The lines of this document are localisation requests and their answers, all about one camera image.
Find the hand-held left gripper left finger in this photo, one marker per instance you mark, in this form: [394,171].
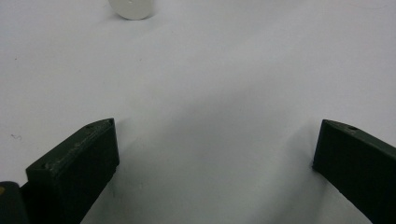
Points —
[74,174]

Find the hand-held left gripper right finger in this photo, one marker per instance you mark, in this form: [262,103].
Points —
[355,168]

